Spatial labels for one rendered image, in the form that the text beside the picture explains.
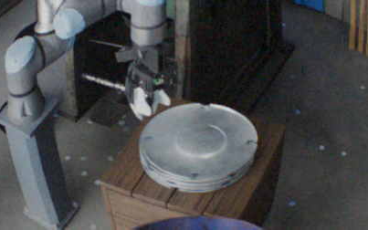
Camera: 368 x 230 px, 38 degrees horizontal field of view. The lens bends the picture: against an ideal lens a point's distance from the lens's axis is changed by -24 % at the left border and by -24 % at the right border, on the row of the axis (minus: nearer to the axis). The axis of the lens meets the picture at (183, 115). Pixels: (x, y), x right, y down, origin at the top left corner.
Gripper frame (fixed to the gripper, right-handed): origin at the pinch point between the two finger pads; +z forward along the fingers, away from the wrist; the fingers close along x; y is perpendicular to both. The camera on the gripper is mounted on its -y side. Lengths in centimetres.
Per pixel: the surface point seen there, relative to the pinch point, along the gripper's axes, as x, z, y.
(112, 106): 26, 40, -51
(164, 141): 9.3, 17.1, -4.7
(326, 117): 95, 56, -7
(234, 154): 18.1, 17.1, 10.6
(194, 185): 4.9, 19.0, 10.8
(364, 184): 76, 57, 35
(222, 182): 10.9, 19.8, 14.1
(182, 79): 37, 25, -29
